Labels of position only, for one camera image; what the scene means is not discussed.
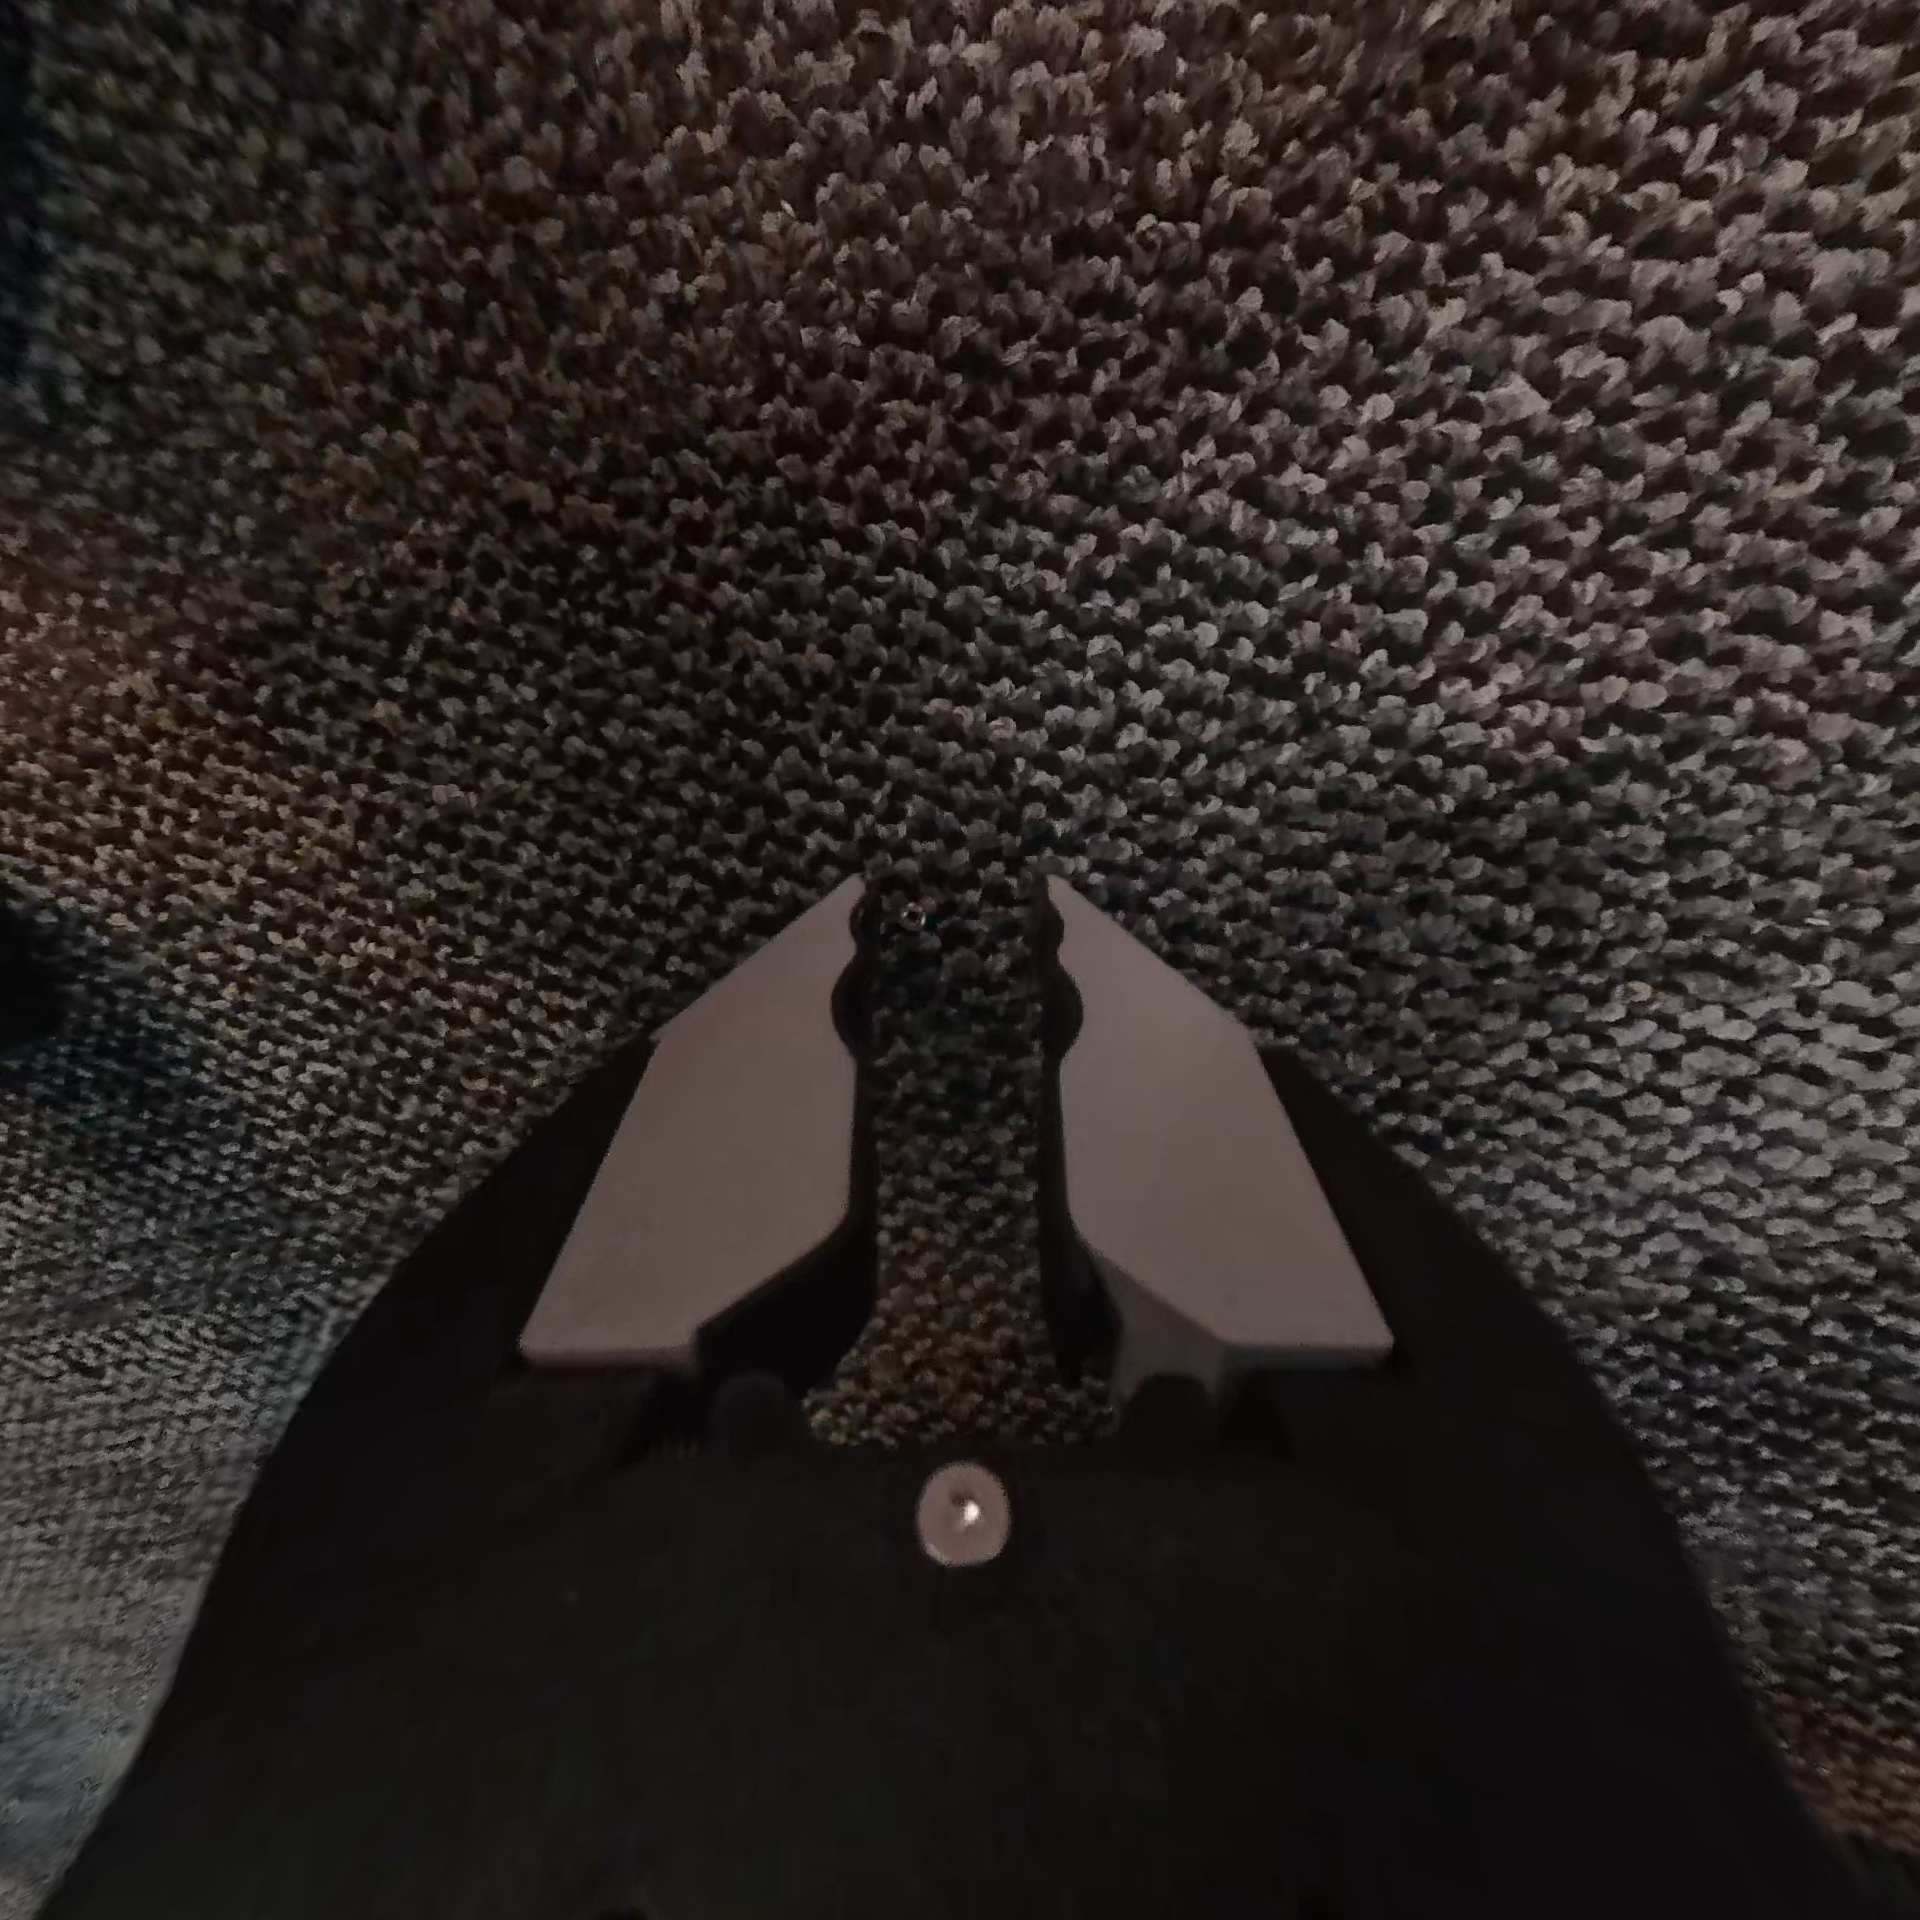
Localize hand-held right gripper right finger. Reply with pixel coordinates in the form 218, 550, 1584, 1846
1035, 874, 1396, 1393

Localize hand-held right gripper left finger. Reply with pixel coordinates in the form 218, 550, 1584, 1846
521, 874, 878, 1387

